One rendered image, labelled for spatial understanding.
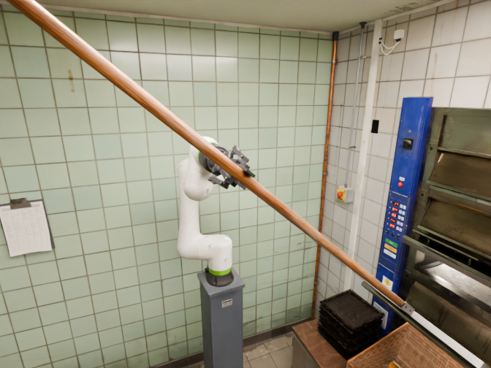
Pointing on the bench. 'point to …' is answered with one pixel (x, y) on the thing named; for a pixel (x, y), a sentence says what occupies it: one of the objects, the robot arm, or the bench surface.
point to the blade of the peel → (448, 341)
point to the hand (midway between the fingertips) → (241, 176)
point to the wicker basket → (391, 353)
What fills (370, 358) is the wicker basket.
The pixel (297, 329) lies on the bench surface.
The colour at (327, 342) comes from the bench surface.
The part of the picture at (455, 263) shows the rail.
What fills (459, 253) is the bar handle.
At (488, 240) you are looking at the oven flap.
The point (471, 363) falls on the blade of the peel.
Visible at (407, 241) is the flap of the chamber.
